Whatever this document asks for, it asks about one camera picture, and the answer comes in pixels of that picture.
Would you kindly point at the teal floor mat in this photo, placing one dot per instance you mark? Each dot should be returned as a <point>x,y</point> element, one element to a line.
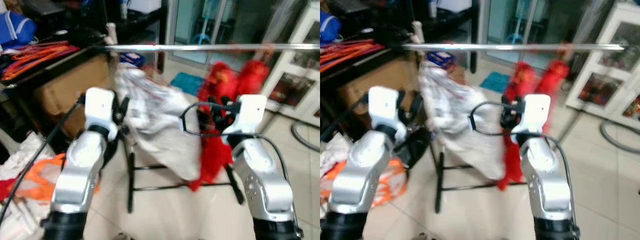
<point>187,82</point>
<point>496,81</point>

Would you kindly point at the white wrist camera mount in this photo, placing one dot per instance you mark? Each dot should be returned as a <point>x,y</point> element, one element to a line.
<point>535,112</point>
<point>250,112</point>
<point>384,107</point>
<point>99,107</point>

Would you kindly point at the white cloth pile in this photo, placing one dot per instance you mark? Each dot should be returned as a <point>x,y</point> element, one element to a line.
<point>20,160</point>
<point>332,155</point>

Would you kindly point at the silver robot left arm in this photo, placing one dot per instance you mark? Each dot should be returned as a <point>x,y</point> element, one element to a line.
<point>360,170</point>
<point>80,170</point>

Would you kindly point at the white glass door cabinet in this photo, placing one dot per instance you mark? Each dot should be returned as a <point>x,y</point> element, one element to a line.
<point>292,85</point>
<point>600,85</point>

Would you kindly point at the blue plastic stool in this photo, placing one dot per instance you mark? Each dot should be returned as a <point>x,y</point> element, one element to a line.
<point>515,37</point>
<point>202,37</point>

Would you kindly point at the grey framed glass door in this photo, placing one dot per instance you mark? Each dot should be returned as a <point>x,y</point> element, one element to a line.
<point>235,25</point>
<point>545,25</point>

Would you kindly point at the silver clothes rack rail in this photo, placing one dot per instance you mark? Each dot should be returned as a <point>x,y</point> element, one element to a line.
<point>500,47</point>
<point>210,47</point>

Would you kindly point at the blue printed box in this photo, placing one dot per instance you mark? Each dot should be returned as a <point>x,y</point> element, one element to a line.
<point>132,59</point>
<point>441,59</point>

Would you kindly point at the red polo shirt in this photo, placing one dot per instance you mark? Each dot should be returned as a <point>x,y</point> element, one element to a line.
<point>220,82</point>
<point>520,80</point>

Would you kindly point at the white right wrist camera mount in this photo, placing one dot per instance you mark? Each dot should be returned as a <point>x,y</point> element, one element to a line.
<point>250,112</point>
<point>535,112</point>

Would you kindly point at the black shelf unit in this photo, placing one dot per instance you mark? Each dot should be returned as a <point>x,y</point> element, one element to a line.
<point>142,30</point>
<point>462,30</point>

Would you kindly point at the pile of orange hangers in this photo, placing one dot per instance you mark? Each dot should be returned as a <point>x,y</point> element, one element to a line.
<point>350,52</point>
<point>35,55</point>

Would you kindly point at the blue bag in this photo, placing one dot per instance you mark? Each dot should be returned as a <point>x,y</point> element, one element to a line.
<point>328,27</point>
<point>15,30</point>

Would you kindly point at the black clothes rack frame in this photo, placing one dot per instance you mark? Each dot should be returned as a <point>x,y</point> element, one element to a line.
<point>439,185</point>
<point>131,185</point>

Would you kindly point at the printed brown cardboard box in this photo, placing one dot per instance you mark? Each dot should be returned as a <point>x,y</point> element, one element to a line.
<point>65,95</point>
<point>370,75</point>

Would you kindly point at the white denim shorts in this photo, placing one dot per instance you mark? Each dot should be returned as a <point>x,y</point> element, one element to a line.
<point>155,120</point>
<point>460,120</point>

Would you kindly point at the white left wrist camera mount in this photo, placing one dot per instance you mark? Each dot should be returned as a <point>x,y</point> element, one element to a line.
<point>99,107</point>
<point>384,107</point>

